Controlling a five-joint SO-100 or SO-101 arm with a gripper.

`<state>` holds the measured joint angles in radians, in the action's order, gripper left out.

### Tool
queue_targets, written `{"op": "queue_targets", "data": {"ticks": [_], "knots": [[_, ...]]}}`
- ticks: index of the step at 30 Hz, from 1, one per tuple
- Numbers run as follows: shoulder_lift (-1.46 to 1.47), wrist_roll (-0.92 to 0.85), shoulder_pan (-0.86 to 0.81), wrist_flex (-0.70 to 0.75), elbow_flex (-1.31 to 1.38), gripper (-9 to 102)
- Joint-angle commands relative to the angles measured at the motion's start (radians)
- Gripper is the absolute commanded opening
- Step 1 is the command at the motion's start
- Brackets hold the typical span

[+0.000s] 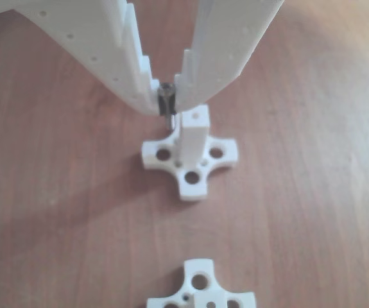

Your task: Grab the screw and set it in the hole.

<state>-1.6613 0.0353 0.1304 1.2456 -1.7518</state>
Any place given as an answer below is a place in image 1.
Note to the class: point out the small silver metal screw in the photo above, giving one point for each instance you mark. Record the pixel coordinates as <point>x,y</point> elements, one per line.
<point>168,96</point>

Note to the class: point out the white cross-base post stand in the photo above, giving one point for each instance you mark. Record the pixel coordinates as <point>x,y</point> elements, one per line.
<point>195,141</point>
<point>192,266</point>

